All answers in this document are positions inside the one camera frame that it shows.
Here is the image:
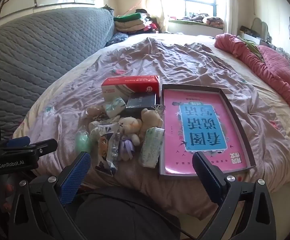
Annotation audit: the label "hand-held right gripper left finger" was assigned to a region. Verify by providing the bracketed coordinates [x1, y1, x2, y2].
[8, 151, 91, 240]

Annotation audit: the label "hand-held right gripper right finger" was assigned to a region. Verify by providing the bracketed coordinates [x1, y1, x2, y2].
[192, 151, 277, 240]

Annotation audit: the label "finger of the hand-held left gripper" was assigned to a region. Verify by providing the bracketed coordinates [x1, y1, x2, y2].
[22, 139, 58, 157]
[0, 136, 31, 151]

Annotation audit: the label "dark cardboard box tray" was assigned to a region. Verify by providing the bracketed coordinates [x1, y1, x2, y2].
[159, 84, 256, 177]

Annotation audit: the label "light green soft pouch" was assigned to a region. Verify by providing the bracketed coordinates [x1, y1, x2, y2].
[75, 127, 91, 153]

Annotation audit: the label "printed clear plastic packet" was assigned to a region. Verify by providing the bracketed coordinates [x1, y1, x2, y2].
[95, 122, 121, 178]

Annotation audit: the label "white baby socks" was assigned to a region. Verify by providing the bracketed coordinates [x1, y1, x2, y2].
[88, 120, 103, 143]

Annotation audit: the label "pale purple plush toy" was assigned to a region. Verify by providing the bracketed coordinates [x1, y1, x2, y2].
[118, 135, 137, 161]

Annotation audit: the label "tan stockings packet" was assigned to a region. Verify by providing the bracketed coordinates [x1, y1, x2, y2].
[85, 106, 108, 121]

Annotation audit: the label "green white wipes pack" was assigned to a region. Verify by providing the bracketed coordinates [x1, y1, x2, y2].
[138, 127, 165, 168]

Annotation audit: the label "leopard print cloth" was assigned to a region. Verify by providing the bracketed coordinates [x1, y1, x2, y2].
[95, 114, 121, 125]

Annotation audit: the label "white teddy bear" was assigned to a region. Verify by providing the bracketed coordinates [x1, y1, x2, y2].
[118, 116, 143, 145]

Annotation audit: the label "beige teddy bear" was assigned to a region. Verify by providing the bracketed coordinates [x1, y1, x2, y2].
[140, 107, 163, 138]

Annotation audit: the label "floral tissue pack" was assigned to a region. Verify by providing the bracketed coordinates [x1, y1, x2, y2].
[103, 96, 127, 118]

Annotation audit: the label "dark cloth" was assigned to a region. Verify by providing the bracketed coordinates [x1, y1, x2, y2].
[73, 187, 182, 240]

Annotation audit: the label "pink book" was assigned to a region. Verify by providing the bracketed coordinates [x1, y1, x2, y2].
[163, 89, 248, 174]

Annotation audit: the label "grey quilted headboard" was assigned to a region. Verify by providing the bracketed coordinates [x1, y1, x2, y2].
[0, 7, 115, 143]

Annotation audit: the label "dark navy box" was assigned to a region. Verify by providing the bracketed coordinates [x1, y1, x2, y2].
[125, 93, 158, 117]

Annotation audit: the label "red tissue box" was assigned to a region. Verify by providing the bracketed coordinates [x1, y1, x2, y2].
[101, 75, 160, 103]

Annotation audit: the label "purple printed bedspread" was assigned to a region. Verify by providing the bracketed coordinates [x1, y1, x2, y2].
[30, 36, 286, 218]

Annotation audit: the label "pink quilt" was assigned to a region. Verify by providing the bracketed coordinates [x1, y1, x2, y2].
[214, 33, 290, 128]

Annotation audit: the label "dark patterned pillow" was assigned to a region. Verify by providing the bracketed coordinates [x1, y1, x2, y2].
[105, 32, 129, 47]

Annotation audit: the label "green cloth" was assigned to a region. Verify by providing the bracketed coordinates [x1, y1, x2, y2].
[237, 36, 264, 61]

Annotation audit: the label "pile of folded clothes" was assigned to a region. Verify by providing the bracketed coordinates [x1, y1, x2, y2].
[113, 9, 160, 34]

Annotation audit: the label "bedding on windowsill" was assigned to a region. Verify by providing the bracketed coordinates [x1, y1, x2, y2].
[182, 14, 224, 28]

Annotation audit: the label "arched mirror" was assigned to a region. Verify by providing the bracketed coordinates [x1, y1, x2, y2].
[251, 17, 269, 39]

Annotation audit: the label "cream curtain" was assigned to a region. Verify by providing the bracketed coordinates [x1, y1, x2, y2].
[142, 0, 169, 33]
[221, 0, 238, 34]

